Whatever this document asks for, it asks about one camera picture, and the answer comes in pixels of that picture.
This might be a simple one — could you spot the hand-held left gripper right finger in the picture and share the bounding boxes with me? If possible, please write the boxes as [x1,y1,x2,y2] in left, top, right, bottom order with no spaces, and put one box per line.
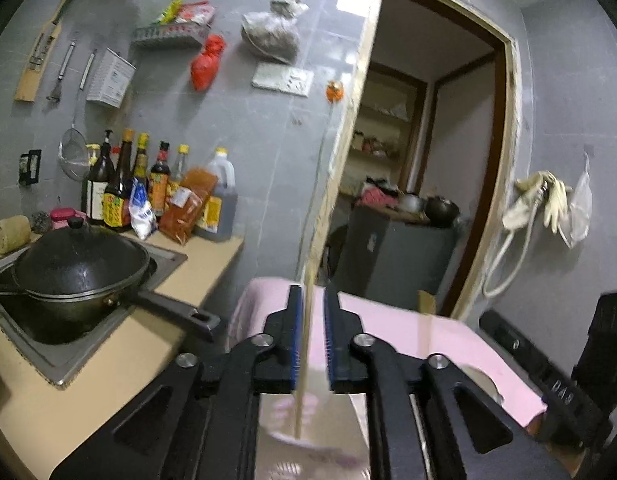
[325,287,572,480]

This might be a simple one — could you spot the wooden door frame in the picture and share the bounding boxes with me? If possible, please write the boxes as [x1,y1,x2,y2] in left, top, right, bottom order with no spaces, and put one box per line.
[303,0,520,321]

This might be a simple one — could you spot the grey plastic bag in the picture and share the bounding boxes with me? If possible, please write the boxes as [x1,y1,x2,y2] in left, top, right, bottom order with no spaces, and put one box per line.
[240,0,309,65]

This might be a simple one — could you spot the white hanging box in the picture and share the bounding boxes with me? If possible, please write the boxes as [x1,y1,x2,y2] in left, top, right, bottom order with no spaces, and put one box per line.
[86,47,138,107]

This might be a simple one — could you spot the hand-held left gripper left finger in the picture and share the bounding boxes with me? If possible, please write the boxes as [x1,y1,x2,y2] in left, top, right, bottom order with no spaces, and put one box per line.
[51,285,303,480]

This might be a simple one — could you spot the grey cabinet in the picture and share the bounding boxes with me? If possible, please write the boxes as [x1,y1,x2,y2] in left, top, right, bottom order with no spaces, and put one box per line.
[333,203,462,313]

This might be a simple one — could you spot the mesh strainer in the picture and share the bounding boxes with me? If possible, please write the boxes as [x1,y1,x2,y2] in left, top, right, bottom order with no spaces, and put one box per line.
[58,49,98,182]

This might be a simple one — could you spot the stainless steel sink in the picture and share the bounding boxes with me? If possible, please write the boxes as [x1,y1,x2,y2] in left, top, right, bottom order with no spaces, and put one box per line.
[0,237,189,387]

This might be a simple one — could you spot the wooden knife holder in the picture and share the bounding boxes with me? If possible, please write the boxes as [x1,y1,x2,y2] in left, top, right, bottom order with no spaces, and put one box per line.
[14,0,89,103]

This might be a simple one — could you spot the black wok with lid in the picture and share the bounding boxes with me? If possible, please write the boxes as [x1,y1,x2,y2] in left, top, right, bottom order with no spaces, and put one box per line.
[0,216,222,343]

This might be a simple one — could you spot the wooden chopstick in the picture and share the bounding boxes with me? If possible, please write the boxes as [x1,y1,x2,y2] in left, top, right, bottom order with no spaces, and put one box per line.
[292,240,320,441]

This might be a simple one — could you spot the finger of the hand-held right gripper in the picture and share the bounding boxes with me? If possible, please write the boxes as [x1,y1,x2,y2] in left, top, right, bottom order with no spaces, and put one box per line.
[479,309,544,368]

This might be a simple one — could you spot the orange spice packet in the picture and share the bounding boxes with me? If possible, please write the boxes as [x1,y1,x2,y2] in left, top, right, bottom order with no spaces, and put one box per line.
[158,167,219,247]

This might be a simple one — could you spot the red plastic bag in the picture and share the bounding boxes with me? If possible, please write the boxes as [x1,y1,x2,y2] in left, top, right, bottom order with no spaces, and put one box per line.
[190,34,227,92]

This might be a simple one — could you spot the black wall socket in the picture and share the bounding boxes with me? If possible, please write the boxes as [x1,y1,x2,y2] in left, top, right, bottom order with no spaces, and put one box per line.
[18,149,42,186]

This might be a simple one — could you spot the white hose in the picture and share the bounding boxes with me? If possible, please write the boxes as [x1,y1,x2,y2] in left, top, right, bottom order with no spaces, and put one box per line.
[483,210,537,298]

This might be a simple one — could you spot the wooden shelf unit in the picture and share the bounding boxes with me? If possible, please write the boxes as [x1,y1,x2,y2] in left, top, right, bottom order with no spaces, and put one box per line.
[341,60,429,196]

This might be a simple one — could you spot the white wall outlet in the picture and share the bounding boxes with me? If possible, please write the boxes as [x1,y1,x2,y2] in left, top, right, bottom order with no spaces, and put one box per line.
[251,62,314,97]

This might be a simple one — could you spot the metal wall rack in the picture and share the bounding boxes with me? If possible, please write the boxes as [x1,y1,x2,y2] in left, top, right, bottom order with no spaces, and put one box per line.
[131,22,212,51]

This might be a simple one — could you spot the pink rag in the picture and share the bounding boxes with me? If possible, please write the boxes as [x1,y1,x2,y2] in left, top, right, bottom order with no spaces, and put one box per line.
[359,182,389,207]

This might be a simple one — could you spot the beige rubber gloves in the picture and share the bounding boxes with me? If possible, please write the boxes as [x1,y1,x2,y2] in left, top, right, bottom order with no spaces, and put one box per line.
[503,171,573,233]

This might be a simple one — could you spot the large oil jug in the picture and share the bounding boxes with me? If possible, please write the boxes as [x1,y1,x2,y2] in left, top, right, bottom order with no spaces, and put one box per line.
[194,147,236,243]

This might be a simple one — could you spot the food packets on rack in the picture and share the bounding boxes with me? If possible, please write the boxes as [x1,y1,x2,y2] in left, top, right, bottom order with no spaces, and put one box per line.
[151,0,218,27]

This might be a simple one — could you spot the white and blue bag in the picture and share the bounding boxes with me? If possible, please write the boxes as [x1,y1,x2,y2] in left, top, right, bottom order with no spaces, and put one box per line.
[129,180,158,241]

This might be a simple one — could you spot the pink soap dish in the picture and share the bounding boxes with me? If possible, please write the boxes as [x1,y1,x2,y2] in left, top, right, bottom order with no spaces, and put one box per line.
[49,206,88,226]

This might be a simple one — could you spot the pink cloth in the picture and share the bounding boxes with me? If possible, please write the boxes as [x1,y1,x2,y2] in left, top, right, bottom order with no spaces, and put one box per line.
[228,276,547,466]

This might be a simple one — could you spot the loofah sponge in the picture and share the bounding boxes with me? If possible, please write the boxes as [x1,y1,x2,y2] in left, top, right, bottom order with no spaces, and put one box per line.
[0,215,33,256]

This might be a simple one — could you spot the silver pot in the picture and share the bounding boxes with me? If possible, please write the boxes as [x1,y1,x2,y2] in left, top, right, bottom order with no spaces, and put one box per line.
[396,191,428,213]

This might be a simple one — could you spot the dark pot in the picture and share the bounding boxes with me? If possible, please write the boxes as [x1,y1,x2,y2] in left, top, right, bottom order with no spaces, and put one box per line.
[425,196,461,228]

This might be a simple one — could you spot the clear plastic bag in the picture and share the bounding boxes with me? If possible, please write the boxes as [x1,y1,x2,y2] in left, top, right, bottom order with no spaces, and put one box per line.
[559,152,593,250]

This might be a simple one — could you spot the hanging metal utensil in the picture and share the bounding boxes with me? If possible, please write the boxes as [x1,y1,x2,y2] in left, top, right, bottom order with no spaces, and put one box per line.
[45,32,82,107]

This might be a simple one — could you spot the row of sauce bottles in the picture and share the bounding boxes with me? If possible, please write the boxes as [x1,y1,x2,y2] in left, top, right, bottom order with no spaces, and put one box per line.
[82,128,192,233]

